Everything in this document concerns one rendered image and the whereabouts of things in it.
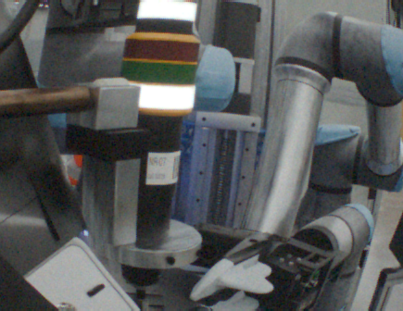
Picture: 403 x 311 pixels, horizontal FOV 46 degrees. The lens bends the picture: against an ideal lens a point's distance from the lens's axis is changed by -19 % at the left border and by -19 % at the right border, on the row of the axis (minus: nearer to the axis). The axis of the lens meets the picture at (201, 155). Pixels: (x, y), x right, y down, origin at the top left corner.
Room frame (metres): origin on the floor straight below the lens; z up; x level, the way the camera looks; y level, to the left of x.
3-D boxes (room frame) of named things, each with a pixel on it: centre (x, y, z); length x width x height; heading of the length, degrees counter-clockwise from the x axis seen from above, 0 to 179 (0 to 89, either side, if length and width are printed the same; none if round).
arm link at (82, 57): (0.57, 0.14, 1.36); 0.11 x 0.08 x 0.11; 107
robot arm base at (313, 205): (1.18, -0.30, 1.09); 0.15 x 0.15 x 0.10
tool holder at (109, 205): (0.31, 0.04, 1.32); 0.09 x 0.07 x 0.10; 142
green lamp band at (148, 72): (0.32, 0.03, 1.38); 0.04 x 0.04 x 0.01
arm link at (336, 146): (1.17, -0.30, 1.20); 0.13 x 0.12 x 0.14; 65
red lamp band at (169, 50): (0.32, 0.03, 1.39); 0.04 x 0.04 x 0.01
